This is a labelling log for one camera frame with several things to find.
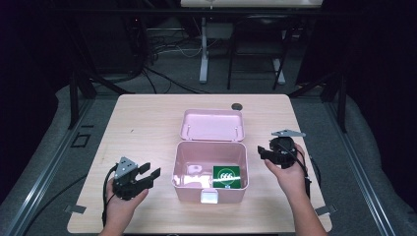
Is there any bundle of floor cables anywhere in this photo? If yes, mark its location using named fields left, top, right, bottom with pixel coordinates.
left=141, top=28, right=210, bottom=95

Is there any grey tape strip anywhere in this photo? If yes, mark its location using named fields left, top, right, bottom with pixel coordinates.
left=315, top=204, right=337, bottom=216
left=64, top=204, right=88, bottom=215

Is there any white desk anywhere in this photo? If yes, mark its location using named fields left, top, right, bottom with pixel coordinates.
left=180, top=0, right=325, bottom=86

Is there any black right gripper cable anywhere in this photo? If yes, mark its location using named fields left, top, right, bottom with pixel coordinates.
left=280, top=143, right=323, bottom=200

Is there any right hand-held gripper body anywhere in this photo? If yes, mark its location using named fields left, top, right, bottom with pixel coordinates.
left=266, top=129, right=307, bottom=170

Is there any pink plastic box with lid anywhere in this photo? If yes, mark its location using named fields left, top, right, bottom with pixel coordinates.
left=170, top=108, right=250, bottom=205

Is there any person's left hand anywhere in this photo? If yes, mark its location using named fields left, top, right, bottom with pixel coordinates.
left=104, top=189, right=150, bottom=229

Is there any black floor cable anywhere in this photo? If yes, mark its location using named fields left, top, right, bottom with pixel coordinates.
left=25, top=174, right=89, bottom=236

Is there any black metal stand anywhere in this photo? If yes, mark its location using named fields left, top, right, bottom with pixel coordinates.
left=288, top=70, right=349, bottom=134
left=48, top=0, right=136, bottom=130

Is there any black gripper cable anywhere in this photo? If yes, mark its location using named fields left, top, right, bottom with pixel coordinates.
left=101, top=163, right=120, bottom=228
left=280, top=143, right=323, bottom=200

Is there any aluminium floor rail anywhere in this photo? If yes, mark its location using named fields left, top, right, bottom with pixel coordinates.
left=323, top=99, right=398, bottom=236
left=0, top=97, right=96, bottom=236

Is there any black tape square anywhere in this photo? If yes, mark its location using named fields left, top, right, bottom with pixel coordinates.
left=70, top=133, right=91, bottom=148

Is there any black chair frame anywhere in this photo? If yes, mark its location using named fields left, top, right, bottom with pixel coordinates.
left=226, top=13, right=297, bottom=91

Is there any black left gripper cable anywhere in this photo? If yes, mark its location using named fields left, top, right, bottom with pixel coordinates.
left=101, top=163, right=120, bottom=228

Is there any person's right hand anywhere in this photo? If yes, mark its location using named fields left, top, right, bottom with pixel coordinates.
left=264, top=143, right=308, bottom=202

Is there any green card with white print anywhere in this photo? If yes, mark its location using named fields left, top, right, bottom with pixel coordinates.
left=211, top=164, right=243, bottom=190

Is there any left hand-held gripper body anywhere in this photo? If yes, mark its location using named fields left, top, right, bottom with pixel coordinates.
left=112, top=156, right=155, bottom=201

